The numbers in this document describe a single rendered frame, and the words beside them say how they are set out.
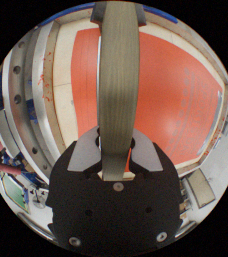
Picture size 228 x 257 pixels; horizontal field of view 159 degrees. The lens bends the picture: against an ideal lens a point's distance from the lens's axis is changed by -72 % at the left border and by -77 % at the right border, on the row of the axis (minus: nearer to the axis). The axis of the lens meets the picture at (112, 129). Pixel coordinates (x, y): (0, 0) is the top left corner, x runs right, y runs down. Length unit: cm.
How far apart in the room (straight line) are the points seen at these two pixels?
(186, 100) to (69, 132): 32
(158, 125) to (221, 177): 390
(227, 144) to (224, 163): 64
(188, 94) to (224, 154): 361
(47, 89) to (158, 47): 25
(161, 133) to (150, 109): 7
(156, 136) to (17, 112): 34
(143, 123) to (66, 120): 18
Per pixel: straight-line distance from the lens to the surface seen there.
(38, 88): 19
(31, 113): 37
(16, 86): 23
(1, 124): 26
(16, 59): 25
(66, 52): 21
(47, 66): 20
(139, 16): 15
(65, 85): 19
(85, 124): 19
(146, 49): 20
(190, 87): 26
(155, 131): 22
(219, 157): 387
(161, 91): 19
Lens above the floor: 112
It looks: 62 degrees down
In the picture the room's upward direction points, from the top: 180 degrees counter-clockwise
